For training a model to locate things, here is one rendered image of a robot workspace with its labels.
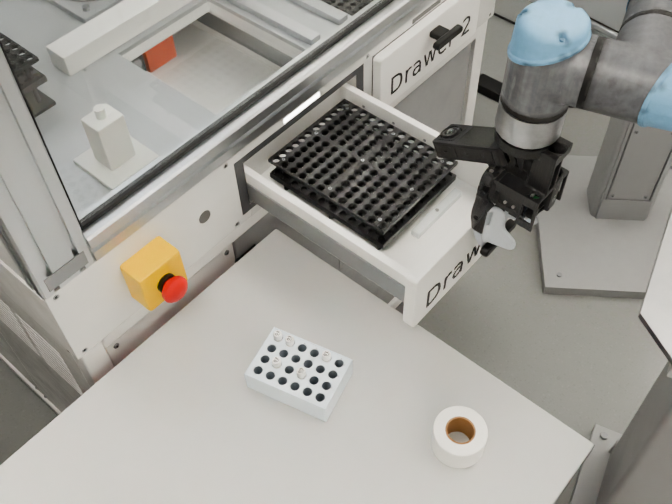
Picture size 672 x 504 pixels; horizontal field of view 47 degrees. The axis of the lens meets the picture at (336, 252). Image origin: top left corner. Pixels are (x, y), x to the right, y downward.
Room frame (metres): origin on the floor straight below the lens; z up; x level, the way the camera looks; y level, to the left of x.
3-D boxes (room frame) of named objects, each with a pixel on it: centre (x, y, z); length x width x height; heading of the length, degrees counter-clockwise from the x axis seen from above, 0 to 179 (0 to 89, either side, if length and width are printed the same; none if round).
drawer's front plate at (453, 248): (0.69, -0.19, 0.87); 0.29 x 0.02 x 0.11; 137
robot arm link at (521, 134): (0.66, -0.23, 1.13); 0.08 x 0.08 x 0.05
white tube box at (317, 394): (0.53, 0.06, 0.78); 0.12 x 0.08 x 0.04; 62
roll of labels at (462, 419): (0.43, -0.15, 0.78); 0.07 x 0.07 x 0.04
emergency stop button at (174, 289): (0.62, 0.22, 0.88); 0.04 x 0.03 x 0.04; 137
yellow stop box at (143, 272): (0.64, 0.25, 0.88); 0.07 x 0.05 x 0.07; 137
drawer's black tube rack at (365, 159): (0.82, -0.05, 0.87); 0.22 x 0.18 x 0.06; 47
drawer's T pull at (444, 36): (1.11, -0.20, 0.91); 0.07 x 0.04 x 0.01; 137
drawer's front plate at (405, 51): (1.13, -0.18, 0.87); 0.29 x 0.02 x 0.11; 137
